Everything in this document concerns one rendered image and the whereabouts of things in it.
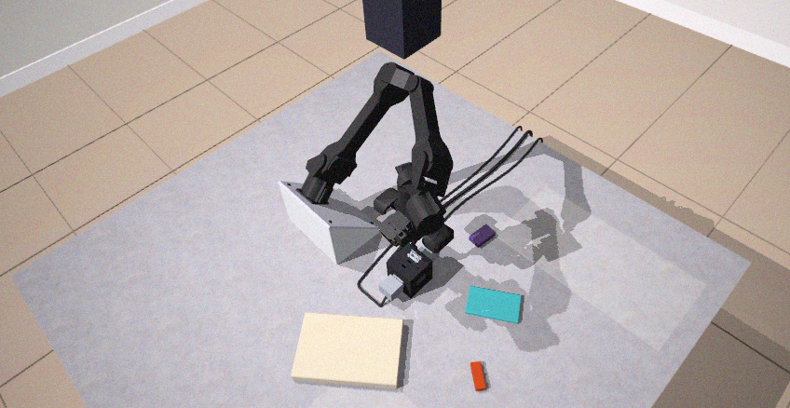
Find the purple rectangular block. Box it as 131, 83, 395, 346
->
469, 224, 496, 248

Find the cyan rectangular block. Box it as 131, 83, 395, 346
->
465, 286, 522, 324

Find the cream flat rectangular slab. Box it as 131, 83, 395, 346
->
291, 313, 403, 389

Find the orange rectangular block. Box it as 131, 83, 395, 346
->
470, 361, 486, 392

